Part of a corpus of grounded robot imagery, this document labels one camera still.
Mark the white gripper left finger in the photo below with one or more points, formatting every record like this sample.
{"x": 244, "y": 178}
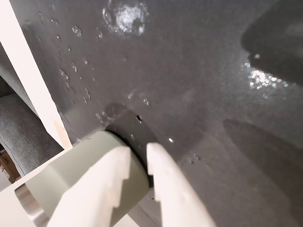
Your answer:
{"x": 94, "y": 189}

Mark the black table mat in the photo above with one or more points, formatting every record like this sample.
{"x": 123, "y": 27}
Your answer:
{"x": 189, "y": 71}

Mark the brown cardboard box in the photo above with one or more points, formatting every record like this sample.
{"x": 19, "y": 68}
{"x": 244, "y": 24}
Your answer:
{"x": 8, "y": 166}

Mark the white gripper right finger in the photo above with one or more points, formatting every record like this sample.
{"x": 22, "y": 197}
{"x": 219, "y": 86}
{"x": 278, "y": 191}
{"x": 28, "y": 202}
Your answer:
{"x": 172, "y": 189}

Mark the grey fabric furniture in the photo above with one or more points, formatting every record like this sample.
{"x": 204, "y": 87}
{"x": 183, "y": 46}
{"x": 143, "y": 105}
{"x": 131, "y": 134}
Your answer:
{"x": 21, "y": 132}

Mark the pale green steel-rimmed mug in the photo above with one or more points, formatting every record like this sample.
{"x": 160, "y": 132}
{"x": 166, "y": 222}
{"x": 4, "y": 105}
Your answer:
{"x": 78, "y": 160}

